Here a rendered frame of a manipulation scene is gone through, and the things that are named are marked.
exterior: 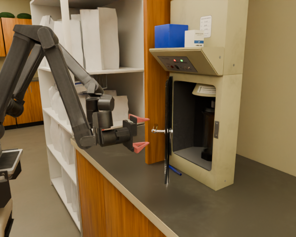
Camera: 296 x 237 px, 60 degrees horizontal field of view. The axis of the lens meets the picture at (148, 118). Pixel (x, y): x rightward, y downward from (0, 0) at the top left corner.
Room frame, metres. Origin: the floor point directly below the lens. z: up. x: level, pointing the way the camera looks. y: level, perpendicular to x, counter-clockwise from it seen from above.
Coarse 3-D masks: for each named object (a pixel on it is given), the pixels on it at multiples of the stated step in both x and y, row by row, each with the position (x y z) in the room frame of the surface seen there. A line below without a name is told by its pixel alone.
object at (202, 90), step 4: (196, 84) 1.11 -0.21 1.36; (200, 84) 1.08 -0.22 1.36; (204, 84) 1.06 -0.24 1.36; (196, 88) 1.09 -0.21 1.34; (200, 88) 1.07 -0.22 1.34; (204, 88) 1.05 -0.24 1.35; (208, 88) 1.04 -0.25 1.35; (212, 88) 1.04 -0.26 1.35; (192, 92) 1.12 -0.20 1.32; (196, 92) 1.07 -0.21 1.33; (200, 92) 1.06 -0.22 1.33; (204, 92) 1.04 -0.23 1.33; (208, 92) 1.04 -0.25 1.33; (212, 92) 1.03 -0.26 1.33; (208, 96) 1.03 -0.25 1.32; (212, 96) 1.02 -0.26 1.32
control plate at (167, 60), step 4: (160, 56) 1.11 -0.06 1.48; (164, 56) 1.08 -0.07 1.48; (168, 56) 1.06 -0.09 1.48; (172, 56) 1.04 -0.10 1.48; (176, 56) 1.02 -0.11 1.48; (180, 56) 1.00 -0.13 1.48; (184, 56) 0.98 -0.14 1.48; (160, 60) 1.14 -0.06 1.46; (164, 60) 1.11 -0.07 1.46; (168, 60) 1.09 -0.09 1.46; (172, 60) 1.06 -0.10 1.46; (176, 60) 1.04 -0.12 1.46; (184, 60) 1.00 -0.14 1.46; (188, 60) 0.98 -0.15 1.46; (164, 64) 1.14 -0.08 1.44; (168, 64) 1.12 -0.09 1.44; (172, 64) 1.09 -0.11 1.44; (176, 64) 1.07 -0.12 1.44; (180, 64) 1.05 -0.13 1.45; (184, 64) 1.03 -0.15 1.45; (188, 64) 1.00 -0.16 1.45; (192, 64) 0.99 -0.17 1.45; (168, 68) 1.15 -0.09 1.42; (172, 68) 1.12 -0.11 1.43; (176, 68) 1.10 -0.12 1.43; (180, 68) 1.07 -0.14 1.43; (184, 68) 1.05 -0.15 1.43; (192, 68) 1.01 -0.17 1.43
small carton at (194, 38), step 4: (188, 32) 0.98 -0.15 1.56; (192, 32) 0.96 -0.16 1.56; (196, 32) 0.96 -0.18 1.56; (200, 32) 0.97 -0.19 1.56; (188, 36) 0.98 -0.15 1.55; (192, 36) 0.96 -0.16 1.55; (196, 36) 0.96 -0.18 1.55; (200, 36) 0.97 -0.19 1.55; (188, 40) 0.98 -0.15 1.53; (192, 40) 0.96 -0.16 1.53; (196, 40) 0.96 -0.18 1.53; (200, 40) 0.97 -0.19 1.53; (188, 44) 0.98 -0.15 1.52; (192, 44) 0.96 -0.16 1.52; (196, 44) 0.96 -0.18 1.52; (200, 44) 0.97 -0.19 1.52
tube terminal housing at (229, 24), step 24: (192, 0) 1.09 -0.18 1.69; (216, 0) 0.98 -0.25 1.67; (240, 0) 0.97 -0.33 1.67; (192, 24) 1.08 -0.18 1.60; (216, 24) 0.98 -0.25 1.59; (240, 24) 0.98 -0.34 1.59; (240, 48) 0.98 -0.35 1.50; (240, 72) 0.99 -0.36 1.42; (216, 96) 0.96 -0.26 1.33; (240, 96) 1.00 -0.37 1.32; (216, 120) 0.95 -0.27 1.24; (216, 144) 0.95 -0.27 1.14; (192, 168) 1.06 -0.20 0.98; (216, 168) 0.94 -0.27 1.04
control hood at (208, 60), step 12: (156, 48) 1.10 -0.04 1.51; (168, 48) 1.03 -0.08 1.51; (180, 48) 0.96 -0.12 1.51; (192, 48) 0.91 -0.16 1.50; (204, 48) 0.88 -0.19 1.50; (216, 48) 0.92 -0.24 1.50; (192, 60) 0.96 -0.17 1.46; (204, 60) 0.91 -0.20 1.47; (216, 60) 0.92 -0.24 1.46; (192, 72) 1.03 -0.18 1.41; (204, 72) 0.97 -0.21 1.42; (216, 72) 0.92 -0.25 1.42
